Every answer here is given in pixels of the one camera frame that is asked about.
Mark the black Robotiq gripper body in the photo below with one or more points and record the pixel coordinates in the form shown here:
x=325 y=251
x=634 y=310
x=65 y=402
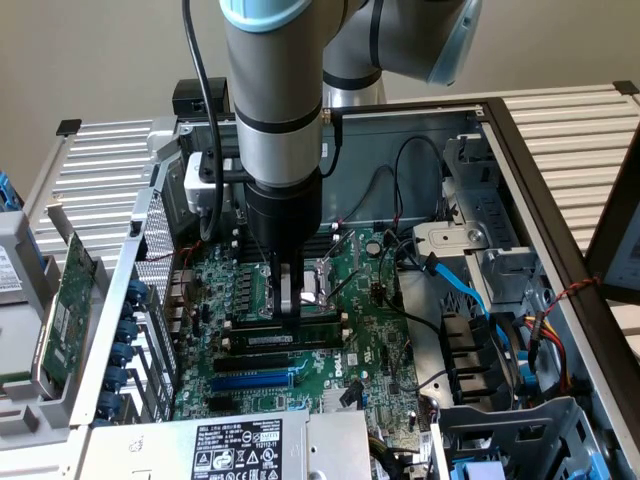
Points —
x=282 y=215

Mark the green RAM stick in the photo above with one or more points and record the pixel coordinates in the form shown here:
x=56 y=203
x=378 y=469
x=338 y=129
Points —
x=270 y=341

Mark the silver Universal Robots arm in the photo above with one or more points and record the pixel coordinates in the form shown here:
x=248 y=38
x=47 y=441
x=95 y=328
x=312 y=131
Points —
x=275 y=100

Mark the silver CPU socket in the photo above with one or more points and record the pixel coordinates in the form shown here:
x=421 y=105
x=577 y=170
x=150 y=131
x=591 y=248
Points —
x=310 y=300

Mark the long black expansion slot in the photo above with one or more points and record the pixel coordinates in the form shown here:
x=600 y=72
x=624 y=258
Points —
x=250 y=362

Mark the metal socket cover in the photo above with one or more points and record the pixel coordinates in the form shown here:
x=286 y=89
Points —
x=327 y=269

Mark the thin metal locking lever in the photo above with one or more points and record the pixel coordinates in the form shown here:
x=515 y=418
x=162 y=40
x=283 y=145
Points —
x=347 y=283

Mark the blue expansion slot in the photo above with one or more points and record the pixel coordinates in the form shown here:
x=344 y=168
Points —
x=250 y=382

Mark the green Dell motherboard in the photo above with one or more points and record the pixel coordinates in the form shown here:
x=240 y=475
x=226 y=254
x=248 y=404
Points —
x=370 y=320

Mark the small silver heat sink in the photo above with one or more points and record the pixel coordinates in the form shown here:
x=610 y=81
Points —
x=332 y=400

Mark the silver coin battery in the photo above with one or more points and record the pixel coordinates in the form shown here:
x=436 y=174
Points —
x=373 y=248

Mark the short black expansion slot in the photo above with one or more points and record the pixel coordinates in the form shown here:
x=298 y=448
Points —
x=220 y=404

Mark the open metal PC case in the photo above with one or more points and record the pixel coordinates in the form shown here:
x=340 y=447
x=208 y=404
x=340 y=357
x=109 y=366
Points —
x=380 y=135

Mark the black box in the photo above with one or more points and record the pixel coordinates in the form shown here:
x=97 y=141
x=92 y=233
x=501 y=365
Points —
x=186 y=97

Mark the blue slot retention clip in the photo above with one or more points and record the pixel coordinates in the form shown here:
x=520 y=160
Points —
x=134 y=291
x=121 y=355
x=126 y=332
x=109 y=404
x=116 y=379

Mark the black plastic fan shroud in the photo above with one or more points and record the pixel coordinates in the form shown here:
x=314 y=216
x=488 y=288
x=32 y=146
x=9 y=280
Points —
x=465 y=350

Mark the silver power supply with label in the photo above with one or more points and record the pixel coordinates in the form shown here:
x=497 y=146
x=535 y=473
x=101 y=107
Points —
x=150 y=450

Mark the silver metal disk bay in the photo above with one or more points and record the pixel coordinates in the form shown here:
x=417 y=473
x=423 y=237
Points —
x=480 y=200

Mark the green graphics card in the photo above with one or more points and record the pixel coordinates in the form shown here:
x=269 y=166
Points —
x=70 y=300

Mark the black table corner cap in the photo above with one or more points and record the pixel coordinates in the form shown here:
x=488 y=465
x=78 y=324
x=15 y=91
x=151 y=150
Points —
x=69 y=127
x=626 y=88

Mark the blue plastic fan clip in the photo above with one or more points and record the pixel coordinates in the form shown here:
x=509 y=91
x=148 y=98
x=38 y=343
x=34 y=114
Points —
x=527 y=375

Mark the grey perforated drive cage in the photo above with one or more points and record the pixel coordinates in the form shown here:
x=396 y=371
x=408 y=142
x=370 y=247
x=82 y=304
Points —
x=525 y=425

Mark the grey parts rack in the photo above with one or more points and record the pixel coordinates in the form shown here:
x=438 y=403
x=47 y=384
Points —
x=20 y=345

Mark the blue plastic holder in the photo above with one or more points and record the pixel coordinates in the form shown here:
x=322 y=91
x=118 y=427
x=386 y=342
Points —
x=7 y=192

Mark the silver disk drive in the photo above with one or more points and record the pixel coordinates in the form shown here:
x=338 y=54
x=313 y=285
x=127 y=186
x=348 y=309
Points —
x=12 y=275

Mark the black framed panel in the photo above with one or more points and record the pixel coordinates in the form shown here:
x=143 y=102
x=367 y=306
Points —
x=597 y=255

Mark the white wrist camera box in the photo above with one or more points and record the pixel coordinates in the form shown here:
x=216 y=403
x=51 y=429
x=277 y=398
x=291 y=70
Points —
x=195 y=187

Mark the blue plastic drive rail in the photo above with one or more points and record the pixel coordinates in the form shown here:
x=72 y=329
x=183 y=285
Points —
x=480 y=472
x=597 y=460

